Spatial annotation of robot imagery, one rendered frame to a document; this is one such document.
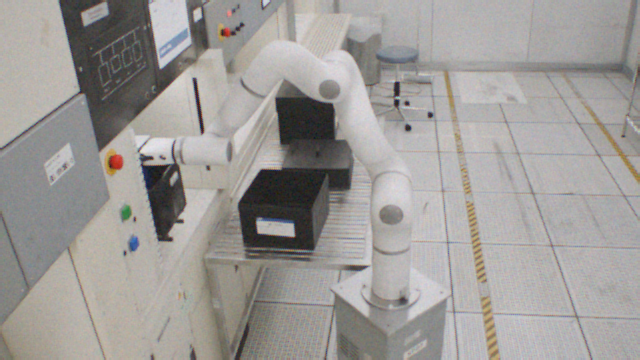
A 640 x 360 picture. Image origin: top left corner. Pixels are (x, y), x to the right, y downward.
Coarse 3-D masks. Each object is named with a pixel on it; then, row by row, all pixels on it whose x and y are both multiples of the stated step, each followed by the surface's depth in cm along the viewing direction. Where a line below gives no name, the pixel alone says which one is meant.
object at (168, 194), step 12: (156, 168) 186; (168, 168) 176; (156, 180) 187; (168, 180) 176; (180, 180) 185; (156, 192) 167; (168, 192) 176; (180, 192) 186; (156, 204) 167; (168, 204) 176; (180, 204) 185; (156, 216) 169; (168, 216) 176; (156, 228) 171; (168, 228) 176; (168, 240) 179
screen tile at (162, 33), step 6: (156, 6) 164; (162, 6) 168; (168, 6) 172; (156, 12) 164; (162, 12) 168; (168, 12) 173; (156, 18) 164; (168, 18) 173; (168, 24) 173; (156, 30) 165; (162, 30) 169; (168, 30) 173; (162, 36) 169; (168, 36) 173
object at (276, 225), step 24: (264, 168) 225; (264, 192) 230; (288, 192) 228; (312, 192) 225; (240, 216) 205; (264, 216) 202; (288, 216) 200; (312, 216) 198; (264, 240) 208; (288, 240) 205; (312, 240) 203
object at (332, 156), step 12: (300, 144) 260; (312, 144) 259; (324, 144) 258; (336, 144) 258; (348, 144) 258; (288, 156) 250; (300, 156) 249; (312, 156) 248; (324, 156) 248; (336, 156) 247; (348, 156) 247; (288, 168) 240; (300, 168) 240; (312, 168) 239; (324, 168) 238; (336, 168) 238; (348, 168) 238; (336, 180) 240; (348, 180) 240
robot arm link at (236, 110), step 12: (240, 84) 153; (228, 96) 157; (240, 96) 153; (252, 96) 153; (264, 96) 154; (228, 108) 156; (240, 108) 155; (252, 108) 156; (216, 120) 171; (228, 120) 157; (240, 120) 158; (204, 132) 173; (216, 132) 171; (228, 132) 172
